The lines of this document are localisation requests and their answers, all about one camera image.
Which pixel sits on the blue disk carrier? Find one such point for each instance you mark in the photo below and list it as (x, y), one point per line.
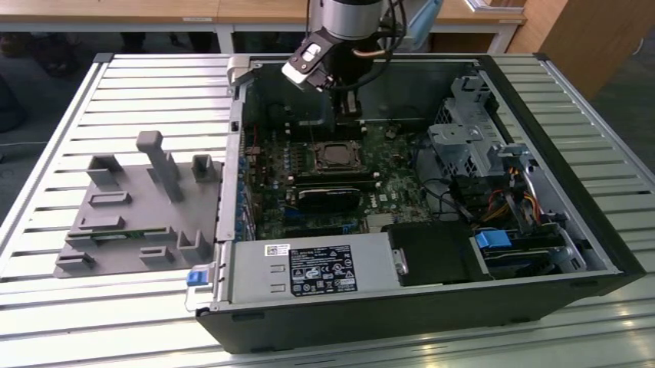
(492, 241)

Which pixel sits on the grey power supply unit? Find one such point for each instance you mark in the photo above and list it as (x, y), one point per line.
(256, 276)

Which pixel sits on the silver metal drive cage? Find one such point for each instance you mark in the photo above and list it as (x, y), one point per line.
(454, 138)

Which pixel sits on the black PC case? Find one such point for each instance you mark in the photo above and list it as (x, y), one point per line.
(357, 326)

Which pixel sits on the wooden cabinet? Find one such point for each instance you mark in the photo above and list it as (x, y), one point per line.
(588, 38)

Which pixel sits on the green RAM stick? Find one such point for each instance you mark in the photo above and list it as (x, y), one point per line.
(133, 234)

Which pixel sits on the black fan shroud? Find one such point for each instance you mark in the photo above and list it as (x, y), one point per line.
(434, 253)

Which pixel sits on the white plastic tray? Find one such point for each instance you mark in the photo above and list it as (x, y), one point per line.
(474, 4)

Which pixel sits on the grey parts rack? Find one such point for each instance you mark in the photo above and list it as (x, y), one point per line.
(132, 207)

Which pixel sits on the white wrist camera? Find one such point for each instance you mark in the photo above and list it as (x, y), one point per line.
(306, 57)

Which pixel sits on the CPU socket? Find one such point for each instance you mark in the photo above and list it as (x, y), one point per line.
(314, 168)

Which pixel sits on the wooden desk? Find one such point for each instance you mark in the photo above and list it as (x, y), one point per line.
(101, 9)

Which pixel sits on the small silver heatsink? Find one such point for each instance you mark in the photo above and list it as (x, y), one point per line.
(380, 222)

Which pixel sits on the green motherboard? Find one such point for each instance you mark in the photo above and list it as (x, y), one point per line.
(393, 180)

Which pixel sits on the black graphics card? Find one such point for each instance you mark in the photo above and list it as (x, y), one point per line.
(326, 201)

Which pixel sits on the blue case latch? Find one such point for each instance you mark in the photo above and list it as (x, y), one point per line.
(196, 278)

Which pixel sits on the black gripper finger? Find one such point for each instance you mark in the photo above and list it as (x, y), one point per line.
(349, 115)

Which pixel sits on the silver CPU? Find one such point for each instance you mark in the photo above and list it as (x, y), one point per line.
(338, 154)

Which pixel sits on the black RAM slots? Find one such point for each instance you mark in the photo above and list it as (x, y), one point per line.
(321, 132)
(332, 179)

